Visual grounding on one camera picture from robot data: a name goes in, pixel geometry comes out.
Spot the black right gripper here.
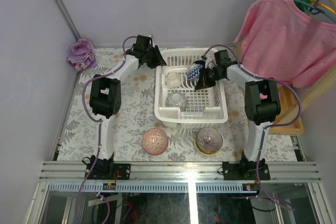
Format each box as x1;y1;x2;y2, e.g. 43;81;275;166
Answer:
196;67;224;91

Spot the white plastic dish rack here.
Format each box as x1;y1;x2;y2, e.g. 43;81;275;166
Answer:
154;48;228;129

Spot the purple striped bowl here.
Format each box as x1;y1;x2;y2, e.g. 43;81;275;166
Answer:
196;127;223;152

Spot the red eye pattern bowl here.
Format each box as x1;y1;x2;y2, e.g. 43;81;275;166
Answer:
142;128;169;155

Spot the blue triangle pattern bowl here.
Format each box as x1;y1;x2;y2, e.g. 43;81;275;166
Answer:
193;60;206;66

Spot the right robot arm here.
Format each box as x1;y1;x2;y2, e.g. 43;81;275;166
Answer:
195;49;281;179

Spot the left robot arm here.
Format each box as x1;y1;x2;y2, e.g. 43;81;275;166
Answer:
82;35;167;159

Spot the yellow rimmed bottom bowl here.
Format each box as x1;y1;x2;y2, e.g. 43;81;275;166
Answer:
195;144;221;156

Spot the purple folded cloth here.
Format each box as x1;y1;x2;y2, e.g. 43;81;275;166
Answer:
67;38;98;72

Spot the pink t-shirt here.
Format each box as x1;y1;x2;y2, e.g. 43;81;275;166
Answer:
235;0;335;88

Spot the floral table mat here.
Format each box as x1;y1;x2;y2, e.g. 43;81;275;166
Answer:
62;47;300;162

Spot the green clothes hanger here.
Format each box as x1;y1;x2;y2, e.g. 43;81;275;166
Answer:
293;0;335;15

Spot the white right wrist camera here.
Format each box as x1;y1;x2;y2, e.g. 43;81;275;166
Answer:
202;55;217;69

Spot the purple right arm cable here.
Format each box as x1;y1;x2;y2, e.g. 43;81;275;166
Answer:
202;44;302;211

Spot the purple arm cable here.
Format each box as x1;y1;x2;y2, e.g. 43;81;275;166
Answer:
202;44;302;211
81;35;140;124

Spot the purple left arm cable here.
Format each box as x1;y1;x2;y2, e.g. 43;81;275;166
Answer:
81;35;140;124

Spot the aluminium mounting rail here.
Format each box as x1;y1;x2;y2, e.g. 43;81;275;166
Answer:
39;161;321;183

